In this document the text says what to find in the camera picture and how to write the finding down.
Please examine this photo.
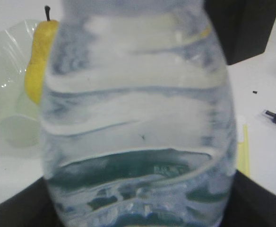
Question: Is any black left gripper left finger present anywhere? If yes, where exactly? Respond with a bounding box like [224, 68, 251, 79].
[0, 178, 62, 227]

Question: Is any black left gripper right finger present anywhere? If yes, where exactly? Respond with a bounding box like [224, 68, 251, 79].
[220, 171, 276, 227]

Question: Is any clear water bottle green label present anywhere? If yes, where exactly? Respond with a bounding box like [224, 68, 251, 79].
[40, 0, 237, 227]

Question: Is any yellow pear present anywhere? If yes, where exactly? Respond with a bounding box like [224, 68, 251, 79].
[24, 5, 59, 105]

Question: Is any yellow utility knife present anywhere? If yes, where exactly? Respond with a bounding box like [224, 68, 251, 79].
[236, 123, 250, 177]

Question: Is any green wavy glass plate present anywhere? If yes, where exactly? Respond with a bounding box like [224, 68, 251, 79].
[0, 19, 39, 148]

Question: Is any black square pen holder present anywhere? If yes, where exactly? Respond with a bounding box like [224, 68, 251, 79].
[204, 0, 276, 65]

